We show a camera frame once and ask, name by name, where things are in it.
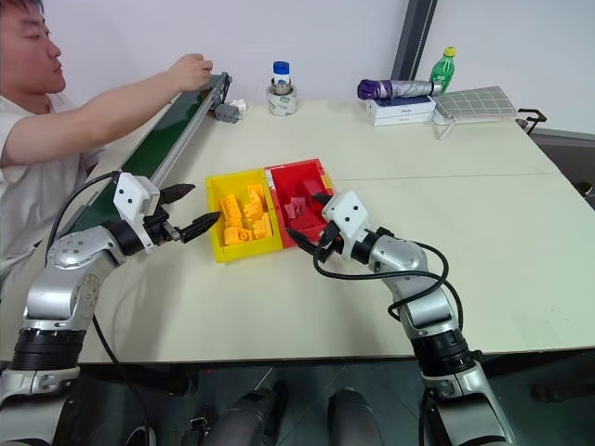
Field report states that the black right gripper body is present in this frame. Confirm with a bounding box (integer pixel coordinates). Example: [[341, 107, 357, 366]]
[[317, 221, 344, 256]]

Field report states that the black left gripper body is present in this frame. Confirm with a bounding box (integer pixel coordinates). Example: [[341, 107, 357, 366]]
[[140, 205, 183, 247]]

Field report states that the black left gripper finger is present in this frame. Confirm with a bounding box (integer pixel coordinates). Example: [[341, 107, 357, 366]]
[[178, 210, 224, 243], [160, 183, 197, 206]]

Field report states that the green conveyor belt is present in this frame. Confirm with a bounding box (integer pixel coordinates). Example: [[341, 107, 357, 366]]
[[59, 71, 234, 243]]

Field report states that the small grey motor block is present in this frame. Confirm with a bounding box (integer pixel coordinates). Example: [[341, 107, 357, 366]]
[[213, 102, 245, 125]]

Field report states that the person's right hand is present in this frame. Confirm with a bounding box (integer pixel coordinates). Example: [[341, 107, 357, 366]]
[[165, 52, 216, 93]]

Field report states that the red toy block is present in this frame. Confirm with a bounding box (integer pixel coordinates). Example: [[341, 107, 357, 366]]
[[284, 196, 311, 220]]

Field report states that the yellow plastic bin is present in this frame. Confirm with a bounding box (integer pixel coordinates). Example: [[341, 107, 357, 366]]
[[205, 167, 285, 265]]

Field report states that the red plastic bin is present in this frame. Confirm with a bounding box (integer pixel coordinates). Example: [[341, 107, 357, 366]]
[[263, 157, 337, 251]]

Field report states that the white flat box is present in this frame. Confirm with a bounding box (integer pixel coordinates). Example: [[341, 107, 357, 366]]
[[370, 111, 438, 128]]

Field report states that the white box with blue lid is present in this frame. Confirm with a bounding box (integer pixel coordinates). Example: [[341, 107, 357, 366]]
[[362, 94, 439, 119]]

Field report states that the blue capped clear bottle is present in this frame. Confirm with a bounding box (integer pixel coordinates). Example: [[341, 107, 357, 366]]
[[271, 59, 294, 97]]

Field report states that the person in white shirt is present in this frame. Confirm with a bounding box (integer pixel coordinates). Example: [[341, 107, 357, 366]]
[[0, 0, 109, 282]]

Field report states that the folded purple silver umbrella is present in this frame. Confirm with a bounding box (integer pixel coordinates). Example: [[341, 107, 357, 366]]
[[356, 77, 443, 100]]

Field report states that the dark rounded shape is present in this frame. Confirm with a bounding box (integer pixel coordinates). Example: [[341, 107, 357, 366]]
[[326, 387, 386, 446], [211, 377, 290, 446]]

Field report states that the green plastic bottle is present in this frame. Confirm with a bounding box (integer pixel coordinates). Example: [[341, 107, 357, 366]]
[[429, 46, 459, 95]]

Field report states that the grey checked pouch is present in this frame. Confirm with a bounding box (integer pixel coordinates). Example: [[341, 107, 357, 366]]
[[431, 85, 519, 125]]

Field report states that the black metal clamp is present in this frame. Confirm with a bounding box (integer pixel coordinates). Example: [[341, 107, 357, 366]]
[[514, 107, 549, 137]]

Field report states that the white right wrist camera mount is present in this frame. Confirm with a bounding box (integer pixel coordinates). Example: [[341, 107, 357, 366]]
[[320, 189, 371, 257]]

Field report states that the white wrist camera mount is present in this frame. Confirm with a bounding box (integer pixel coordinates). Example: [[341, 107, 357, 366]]
[[112, 171, 162, 255], [320, 189, 371, 257]]

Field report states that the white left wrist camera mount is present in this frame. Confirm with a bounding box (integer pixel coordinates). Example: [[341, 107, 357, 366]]
[[112, 171, 162, 255]]

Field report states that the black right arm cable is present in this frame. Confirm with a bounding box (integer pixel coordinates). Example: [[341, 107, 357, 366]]
[[311, 227, 466, 327]]

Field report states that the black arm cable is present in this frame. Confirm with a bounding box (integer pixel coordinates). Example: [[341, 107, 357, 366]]
[[46, 170, 151, 446], [311, 227, 466, 327]]

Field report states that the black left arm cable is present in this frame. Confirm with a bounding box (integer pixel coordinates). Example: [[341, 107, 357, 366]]
[[46, 170, 151, 446]]

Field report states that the white pouch strap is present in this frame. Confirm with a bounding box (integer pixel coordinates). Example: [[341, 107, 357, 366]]
[[433, 117, 460, 141]]

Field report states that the dark grey wall pillar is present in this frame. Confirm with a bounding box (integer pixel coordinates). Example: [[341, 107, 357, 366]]
[[390, 0, 439, 83]]

